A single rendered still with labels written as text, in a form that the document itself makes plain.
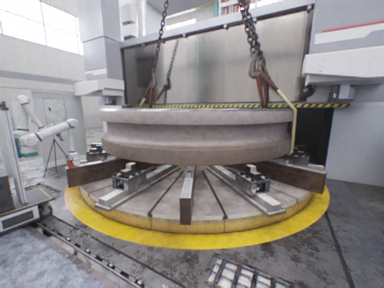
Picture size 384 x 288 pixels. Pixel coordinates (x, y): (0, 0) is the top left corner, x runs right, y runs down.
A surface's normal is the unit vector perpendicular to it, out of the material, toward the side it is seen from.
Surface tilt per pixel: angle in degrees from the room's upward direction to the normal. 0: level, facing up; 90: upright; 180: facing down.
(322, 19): 90
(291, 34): 90
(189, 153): 90
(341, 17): 90
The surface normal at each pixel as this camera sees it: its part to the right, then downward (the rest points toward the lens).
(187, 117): -0.08, 0.19
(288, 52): -0.46, 0.18
